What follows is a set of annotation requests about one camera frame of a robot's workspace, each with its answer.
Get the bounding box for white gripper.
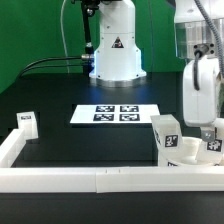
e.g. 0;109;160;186
183;56;221;142

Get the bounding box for white round stool seat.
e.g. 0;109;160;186
158;137;224;167

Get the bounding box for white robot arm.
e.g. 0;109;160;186
90;0;224;142

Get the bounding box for white marker sheet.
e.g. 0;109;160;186
70;104;160;124

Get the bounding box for white U-shaped fence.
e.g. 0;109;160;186
0;129;224;193

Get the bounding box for black cables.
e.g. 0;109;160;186
19;54;96;78

